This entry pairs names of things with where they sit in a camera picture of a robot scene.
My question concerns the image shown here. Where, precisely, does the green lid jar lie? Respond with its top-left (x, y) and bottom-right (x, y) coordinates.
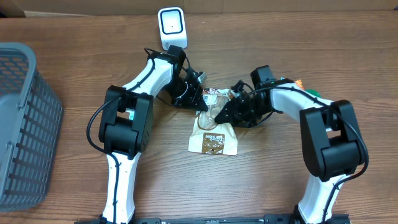
top-left (306, 90), bottom-right (321, 98)

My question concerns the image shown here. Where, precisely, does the grey plastic mesh basket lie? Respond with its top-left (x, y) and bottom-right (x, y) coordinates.
top-left (1, 42), bottom-right (64, 212)

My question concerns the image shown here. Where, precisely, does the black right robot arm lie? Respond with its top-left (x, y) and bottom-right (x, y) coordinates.
top-left (215, 65), bottom-right (369, 223)

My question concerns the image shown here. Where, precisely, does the brown white snack pouch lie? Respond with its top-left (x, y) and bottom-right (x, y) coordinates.
top-left (188, 88), bottom-right (238, 156)

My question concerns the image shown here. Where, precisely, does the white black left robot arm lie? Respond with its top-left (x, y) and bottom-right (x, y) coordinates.
top-left (98, 45), bottom-right (208, 223)

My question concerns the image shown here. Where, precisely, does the orange Kleenex tissue pack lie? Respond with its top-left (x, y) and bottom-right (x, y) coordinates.
top-left (295, 80), bottom-right (305, 90)

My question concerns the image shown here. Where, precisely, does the white barcode scanner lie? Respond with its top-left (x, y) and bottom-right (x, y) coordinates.
top-left (157, 7), bottom-right (188, 50)

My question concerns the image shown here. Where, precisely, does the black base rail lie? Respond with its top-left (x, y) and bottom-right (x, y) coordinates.
top-left (75, 215), bottom-right (351, 224)

